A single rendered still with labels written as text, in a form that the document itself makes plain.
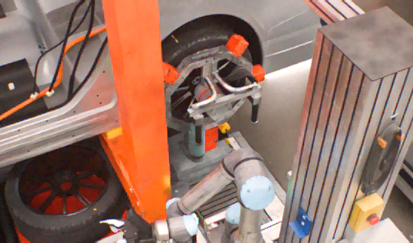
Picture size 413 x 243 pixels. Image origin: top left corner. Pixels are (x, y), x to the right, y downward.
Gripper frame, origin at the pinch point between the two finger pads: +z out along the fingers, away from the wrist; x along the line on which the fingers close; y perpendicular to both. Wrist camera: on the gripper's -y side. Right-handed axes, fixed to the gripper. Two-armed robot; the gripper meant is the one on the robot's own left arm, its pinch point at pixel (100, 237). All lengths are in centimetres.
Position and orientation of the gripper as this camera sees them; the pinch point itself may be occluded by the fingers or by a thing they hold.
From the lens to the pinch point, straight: 210.2
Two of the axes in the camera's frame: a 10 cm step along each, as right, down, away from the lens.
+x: -2.0, -6.1, 7.7
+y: 0.3, 7.8, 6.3
